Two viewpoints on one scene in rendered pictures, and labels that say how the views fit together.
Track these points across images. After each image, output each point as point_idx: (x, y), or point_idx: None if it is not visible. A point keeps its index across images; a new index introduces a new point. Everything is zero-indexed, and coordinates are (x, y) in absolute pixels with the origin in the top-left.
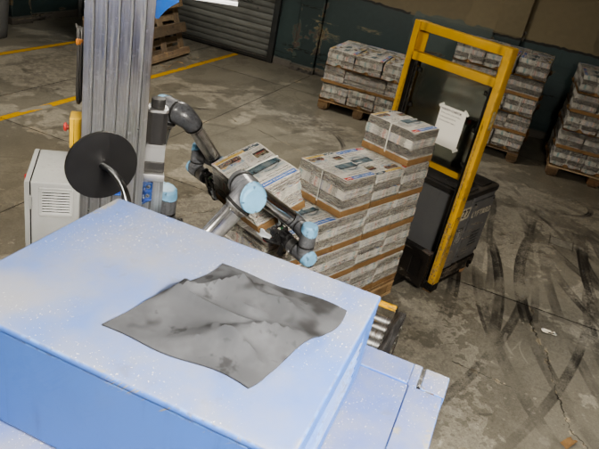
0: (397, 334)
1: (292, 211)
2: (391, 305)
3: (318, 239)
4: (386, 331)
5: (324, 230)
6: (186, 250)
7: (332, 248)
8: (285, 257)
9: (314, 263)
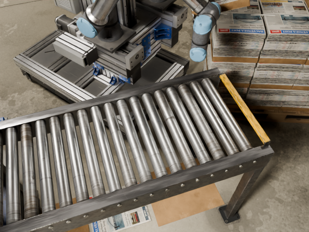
0: (235, 165)
1: (202, 1)
2: (265, 136)
3: (289, 48)
4: (227, 156)
5: (297, 41)
6: None
7: (308, 61)
8: (243, 51)
9: (201, 60)
